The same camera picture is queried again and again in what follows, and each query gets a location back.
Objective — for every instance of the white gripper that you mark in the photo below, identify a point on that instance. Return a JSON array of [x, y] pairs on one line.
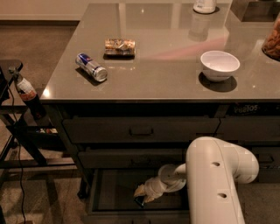
[[154, 187]]

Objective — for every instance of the blue rxbar blueberry wrapper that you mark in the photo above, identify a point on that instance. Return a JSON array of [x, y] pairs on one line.
[[140, 201]]

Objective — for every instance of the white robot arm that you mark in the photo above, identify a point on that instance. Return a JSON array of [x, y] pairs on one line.
[[210, 172]]

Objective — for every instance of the open bottom drawer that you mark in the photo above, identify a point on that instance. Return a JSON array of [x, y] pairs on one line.
[[112, 200]]

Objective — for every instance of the middle left drawer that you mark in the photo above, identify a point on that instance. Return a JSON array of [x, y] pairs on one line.
[[131, 158]]

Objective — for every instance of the top left drawer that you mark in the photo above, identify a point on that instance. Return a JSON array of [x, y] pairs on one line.
[[97, 130]]

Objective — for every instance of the top right drawer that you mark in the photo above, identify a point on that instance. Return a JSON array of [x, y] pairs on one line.
[[255, 129]]

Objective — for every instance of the bottom right drawer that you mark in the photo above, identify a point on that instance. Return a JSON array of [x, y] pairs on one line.
[[269, 176]]

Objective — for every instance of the middle right drawer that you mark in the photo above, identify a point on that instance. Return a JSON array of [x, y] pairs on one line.
[[267, 157]]

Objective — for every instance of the dark counter cabinet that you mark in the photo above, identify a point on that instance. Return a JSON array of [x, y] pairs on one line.
[[164, 77]]

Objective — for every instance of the red bull can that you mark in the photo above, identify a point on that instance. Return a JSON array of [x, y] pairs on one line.
[[91, 67]]

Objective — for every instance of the black side stand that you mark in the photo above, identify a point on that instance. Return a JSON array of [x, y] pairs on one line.
[[45, 149]]

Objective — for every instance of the white bowl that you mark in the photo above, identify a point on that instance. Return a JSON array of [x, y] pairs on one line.
[[218, 65]]

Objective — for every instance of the brown snack bar wrapper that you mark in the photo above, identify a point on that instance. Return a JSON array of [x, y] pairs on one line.
[[120, 47]]

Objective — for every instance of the cola bottle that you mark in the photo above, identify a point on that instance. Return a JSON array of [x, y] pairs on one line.
[[28, 94]]

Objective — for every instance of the jar of nuts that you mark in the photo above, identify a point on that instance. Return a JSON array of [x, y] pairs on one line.
[[271, 45]]

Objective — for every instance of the white container on counter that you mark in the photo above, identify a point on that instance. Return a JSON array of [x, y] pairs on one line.
[[204, 6]]

